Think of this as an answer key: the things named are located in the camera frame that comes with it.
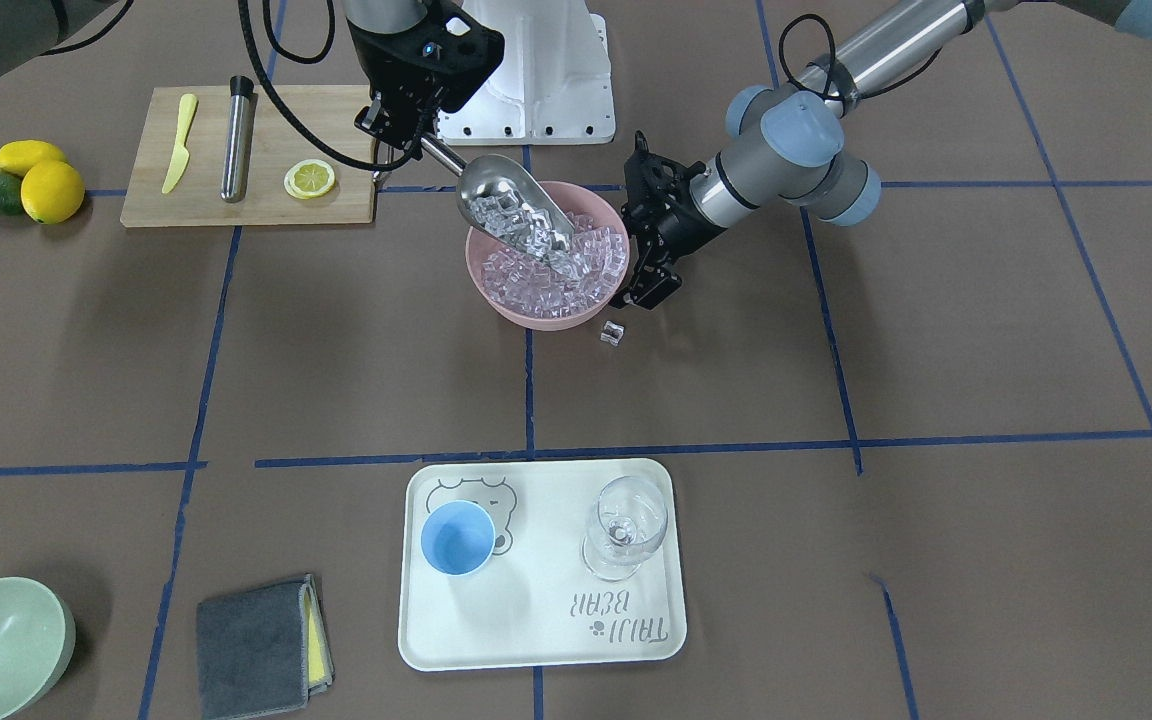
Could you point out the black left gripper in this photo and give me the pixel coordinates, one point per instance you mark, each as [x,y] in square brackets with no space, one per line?
[679,222]

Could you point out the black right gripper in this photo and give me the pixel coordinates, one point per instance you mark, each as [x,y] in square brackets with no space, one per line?
[383,62]

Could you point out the pink bowl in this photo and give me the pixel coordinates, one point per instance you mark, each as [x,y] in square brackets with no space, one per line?
[569,197]

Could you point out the stainless steel ice scoop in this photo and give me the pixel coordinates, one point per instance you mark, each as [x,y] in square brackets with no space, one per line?
[498,197]

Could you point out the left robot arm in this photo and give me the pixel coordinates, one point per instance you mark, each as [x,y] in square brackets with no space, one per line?
[786,144]

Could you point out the single stray ice cube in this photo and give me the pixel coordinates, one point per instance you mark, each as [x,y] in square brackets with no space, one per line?
[612,334]

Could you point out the pile of clear ice cubes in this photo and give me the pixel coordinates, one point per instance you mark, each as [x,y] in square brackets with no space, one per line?
[576,265]

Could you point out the light blue plastic cup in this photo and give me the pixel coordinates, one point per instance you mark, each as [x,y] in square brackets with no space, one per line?
[458,538]

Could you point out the lemon slice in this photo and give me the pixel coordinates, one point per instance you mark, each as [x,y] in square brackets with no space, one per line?
[309,179]

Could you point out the steel muddler rod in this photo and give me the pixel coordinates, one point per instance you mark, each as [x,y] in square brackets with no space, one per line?
[234,177]

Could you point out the yellow plastic knife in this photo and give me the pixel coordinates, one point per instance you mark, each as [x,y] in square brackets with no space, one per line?
[179,160]

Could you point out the wooden cutting board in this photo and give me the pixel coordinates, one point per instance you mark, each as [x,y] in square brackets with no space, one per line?
[275,148]

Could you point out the clear wine glass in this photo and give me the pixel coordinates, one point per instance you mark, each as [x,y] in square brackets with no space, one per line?
[626,526]

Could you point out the cream bear serving tray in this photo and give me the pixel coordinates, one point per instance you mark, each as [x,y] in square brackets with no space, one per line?
[534,603]

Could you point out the whole yellow lemon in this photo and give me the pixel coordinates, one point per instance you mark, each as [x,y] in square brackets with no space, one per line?
[52,192]

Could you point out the grey and yellow cloth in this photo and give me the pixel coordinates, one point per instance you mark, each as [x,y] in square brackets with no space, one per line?
[262,651]

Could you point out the pale green bowl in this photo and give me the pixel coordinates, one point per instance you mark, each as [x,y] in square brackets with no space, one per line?
[37,640]

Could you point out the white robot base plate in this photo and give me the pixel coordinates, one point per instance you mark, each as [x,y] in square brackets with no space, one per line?
[553,87]

